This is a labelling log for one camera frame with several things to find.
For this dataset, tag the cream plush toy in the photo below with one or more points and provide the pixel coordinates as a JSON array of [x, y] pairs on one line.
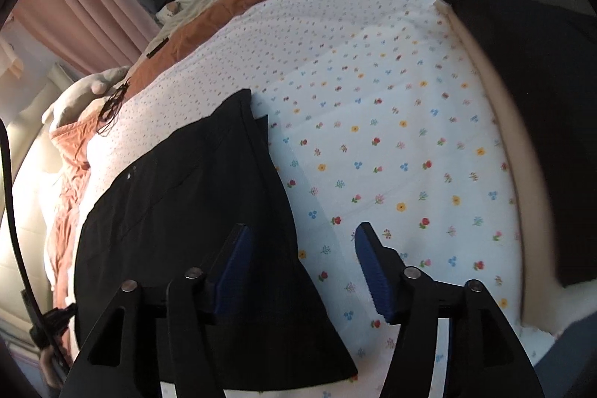
[[79, 95]]

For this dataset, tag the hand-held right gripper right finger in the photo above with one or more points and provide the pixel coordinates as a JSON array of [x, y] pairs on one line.
[[373, 272]]

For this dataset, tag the white floral bedsheet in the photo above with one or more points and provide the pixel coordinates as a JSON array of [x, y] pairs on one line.
[[373, 123]]

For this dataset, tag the orange brown blanket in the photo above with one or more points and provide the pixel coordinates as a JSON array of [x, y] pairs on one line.
[[224, 13]]

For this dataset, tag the small black object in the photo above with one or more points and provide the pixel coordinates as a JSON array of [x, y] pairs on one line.
[[157, 48]]

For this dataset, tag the folded black garment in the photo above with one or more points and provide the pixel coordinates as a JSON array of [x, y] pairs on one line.
[[536, 99]]

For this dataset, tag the folded beige cloth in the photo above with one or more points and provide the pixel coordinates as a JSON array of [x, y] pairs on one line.
[[531, 202]]

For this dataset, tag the black jacket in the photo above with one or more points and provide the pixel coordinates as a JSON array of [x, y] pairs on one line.
[[186, 202]]

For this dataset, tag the person's left hand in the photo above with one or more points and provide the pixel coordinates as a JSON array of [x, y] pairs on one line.
[[47, 363]]

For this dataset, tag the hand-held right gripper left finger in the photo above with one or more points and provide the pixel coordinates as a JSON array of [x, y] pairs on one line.
[[233, 267]]

